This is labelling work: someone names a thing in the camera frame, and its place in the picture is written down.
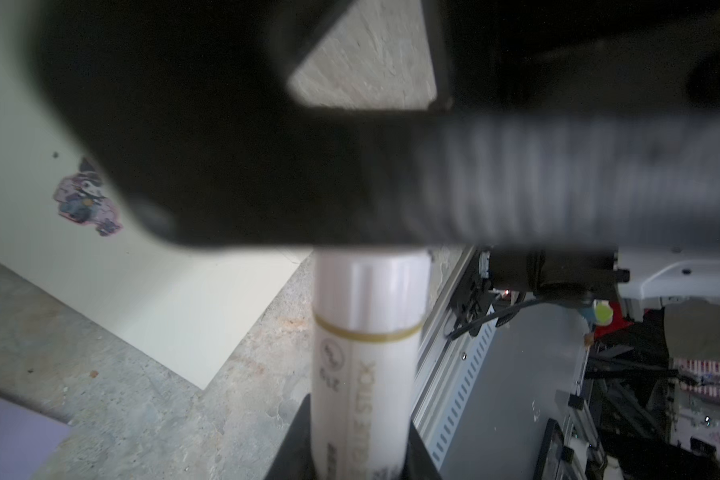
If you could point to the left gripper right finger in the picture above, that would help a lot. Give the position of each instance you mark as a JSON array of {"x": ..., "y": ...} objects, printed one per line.
[{"x": 418, "y": 463}]

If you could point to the cream envelope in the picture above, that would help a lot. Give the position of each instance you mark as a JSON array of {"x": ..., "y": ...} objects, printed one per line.
[{"x": 188, "y": 310}]

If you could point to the aluminium rail frame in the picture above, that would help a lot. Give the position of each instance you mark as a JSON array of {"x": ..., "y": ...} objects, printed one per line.
[{"x": 447, "y": 371}]

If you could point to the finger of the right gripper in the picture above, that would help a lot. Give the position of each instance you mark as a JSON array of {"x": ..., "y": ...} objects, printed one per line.
[{"x": 574, "y": 123}]

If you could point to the white glue stick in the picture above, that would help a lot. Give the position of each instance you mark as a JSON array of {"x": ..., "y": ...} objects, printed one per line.
[{"x": 368, "y": 308}]

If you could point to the purple envelope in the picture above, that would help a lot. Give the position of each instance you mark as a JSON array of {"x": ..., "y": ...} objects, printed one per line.
[{"x": 27, "y": 439}]

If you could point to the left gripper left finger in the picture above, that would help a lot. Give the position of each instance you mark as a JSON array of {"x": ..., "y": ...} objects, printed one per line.
[{"x": 293, "y": 460}]

